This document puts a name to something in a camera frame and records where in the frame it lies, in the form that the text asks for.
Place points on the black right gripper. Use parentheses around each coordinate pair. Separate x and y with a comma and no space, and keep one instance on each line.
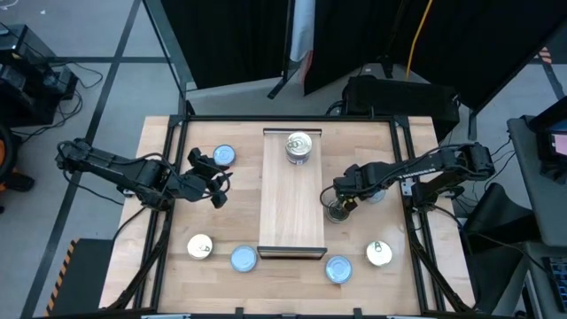
(350,181)

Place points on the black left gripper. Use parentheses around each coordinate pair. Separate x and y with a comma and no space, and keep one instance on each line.
(190,187)

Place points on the red label seafood can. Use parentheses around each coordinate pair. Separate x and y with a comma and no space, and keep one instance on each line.
(224,155)

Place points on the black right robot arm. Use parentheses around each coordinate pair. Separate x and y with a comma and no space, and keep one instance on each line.
(443,161)

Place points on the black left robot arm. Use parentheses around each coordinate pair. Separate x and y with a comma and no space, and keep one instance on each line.
(111,166)

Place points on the black floor equipment stack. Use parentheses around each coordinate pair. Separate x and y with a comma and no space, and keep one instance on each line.
(26,80)

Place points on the black equipment box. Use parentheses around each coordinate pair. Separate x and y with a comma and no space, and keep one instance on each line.
(398,99)

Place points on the black stand foot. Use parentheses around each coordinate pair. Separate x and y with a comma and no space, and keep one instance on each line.
(279,84)

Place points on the black curtain panel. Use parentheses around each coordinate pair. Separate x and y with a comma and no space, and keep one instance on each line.
(221,35)
(465,40)

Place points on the dark grey rig beam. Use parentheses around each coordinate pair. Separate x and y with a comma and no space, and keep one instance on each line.
(166,40)

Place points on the black chair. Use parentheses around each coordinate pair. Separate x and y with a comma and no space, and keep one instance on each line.
(496,221)

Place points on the black hazard striped platform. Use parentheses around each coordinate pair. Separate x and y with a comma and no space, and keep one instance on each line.
(84,279)

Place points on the white hanging fabric strip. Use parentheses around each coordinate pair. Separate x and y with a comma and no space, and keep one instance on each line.
(303,26)

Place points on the grey desk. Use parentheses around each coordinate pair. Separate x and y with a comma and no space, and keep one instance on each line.
(531,199)

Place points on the monitor with pink screen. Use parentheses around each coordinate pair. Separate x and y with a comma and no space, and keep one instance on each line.
(553,142)

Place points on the black keyboard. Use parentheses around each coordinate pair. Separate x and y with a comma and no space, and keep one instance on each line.
(558,283)

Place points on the orange striped floor marker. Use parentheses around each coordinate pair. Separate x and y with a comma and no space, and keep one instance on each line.
(545,55)

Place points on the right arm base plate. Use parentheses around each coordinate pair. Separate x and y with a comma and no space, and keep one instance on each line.
(406,186)

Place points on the wooden shelf black metal frame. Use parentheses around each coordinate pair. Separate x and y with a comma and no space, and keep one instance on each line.
(290,208)

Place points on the black aluminium table frame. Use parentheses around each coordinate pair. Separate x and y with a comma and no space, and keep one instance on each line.
(248,118)

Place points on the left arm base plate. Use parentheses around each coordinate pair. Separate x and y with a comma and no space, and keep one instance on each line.
(127,191)

